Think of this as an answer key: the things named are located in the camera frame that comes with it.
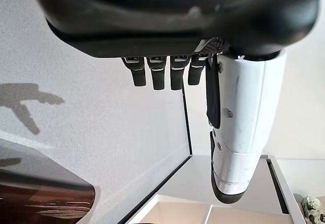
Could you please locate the white counter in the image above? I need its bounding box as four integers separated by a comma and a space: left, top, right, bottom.
121, 154, 308, 224

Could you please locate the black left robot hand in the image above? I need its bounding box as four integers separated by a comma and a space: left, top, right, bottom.
27, 0, 325, 205

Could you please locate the dark brown stand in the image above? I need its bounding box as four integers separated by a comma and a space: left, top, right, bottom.
0, 137, 99, 224

